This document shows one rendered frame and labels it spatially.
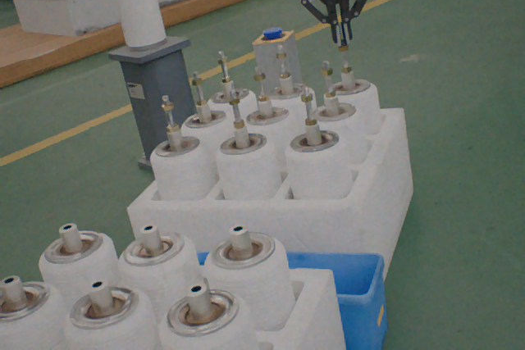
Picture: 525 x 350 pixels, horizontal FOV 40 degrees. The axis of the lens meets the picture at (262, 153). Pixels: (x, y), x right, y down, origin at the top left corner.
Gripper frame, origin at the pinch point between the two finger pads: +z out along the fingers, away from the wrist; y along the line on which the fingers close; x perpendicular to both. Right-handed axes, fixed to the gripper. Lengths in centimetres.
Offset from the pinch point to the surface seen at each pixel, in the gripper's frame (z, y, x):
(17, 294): 8, 48, 52
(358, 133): 13.1, 1.8, 14.4
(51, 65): 34, 96, -176
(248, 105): 11.4, 18.5, -6.0
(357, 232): 21.2, 6.7, 31.5
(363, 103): 11.9, -1.4, 4.5
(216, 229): 21.0, 27.4, 22.2
